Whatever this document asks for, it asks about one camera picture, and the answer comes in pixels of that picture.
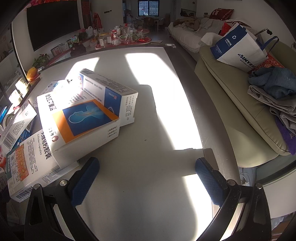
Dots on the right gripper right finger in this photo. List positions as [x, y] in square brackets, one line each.
[253, 223]

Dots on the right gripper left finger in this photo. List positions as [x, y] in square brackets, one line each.
[41, 222]

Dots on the orange blue head medicine box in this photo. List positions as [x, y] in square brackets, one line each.
[75, 124]

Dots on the green orange cefixime medicine box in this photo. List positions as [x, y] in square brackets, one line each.
[32, 163]

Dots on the olive green armchair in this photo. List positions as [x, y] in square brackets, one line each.
[250, 126]

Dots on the long white blue medicine box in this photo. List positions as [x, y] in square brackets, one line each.
[117, 98]

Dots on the pile of folded clothes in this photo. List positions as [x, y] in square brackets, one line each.
[275, 87]

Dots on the orange fruit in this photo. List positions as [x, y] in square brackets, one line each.
[31, 74]

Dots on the potted green plant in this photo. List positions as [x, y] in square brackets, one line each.
[41, 61]

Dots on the white blue paper shopping bag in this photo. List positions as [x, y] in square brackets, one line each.
[241, 49]

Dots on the white sofa with blankets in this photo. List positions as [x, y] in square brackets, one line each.
[206, 34]

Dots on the red round coffee table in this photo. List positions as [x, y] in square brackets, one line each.
[131, 37]

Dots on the red cushion on sofa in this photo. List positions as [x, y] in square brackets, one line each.
[221, 14]

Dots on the black wall television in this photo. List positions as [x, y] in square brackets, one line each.
[50, 20]

